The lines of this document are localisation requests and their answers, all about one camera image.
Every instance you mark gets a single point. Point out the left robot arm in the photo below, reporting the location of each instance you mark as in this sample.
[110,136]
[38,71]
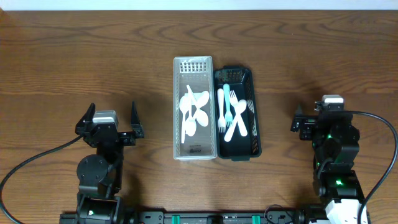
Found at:
[100,174]

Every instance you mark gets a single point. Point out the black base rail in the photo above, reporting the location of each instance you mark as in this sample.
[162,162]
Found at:
[217,217]

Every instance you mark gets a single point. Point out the white fork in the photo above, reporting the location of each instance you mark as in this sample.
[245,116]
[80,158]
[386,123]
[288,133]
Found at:
[221,119]

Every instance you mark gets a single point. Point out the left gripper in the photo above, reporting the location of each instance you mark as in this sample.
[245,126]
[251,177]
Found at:
[128,140]

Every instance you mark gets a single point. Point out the clear plastic perforated basket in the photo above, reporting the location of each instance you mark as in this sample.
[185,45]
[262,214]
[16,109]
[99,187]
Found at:
[196,71]

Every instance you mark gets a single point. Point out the pale green plastic fork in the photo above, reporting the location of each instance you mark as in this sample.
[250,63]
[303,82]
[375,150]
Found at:
[228,114]

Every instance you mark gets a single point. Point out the white spoon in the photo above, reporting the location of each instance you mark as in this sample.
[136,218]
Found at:
[184,103]
[200,116]
[201,99]
[239,108]
[190,123]

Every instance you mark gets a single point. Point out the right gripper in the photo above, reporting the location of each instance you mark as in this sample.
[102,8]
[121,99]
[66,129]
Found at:
[308,123]

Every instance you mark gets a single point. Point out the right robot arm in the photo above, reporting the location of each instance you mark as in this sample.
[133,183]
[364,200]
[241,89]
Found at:
[335,145]

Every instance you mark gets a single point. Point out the white fork diagonal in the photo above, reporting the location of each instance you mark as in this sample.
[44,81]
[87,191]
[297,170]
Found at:
[241,125]

